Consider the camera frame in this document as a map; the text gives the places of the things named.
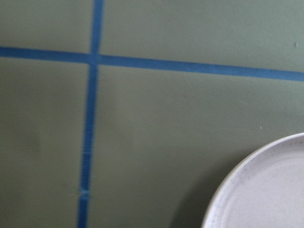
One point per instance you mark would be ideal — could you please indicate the pink plate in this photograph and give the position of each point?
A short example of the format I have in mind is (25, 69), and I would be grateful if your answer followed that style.
(265, 190)

